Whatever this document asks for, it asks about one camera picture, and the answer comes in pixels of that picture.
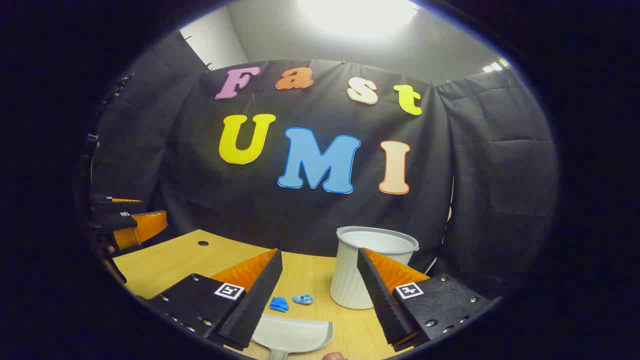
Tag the grey plastic dustpan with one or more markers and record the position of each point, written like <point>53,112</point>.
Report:
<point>295,332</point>

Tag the wooden desktop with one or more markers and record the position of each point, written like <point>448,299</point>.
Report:
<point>175,260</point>

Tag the dark blue paper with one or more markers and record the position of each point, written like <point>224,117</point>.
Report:
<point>278,304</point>

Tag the bright ceiling light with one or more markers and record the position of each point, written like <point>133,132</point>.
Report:
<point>357,15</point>

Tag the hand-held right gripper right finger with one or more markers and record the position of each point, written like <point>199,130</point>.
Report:
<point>382,300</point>

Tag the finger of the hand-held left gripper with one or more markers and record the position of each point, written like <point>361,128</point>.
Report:
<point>145,227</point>
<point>112,200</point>

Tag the light blue paper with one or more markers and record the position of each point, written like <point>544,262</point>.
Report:
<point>303,299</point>

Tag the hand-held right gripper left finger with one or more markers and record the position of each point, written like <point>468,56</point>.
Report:
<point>257,305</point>

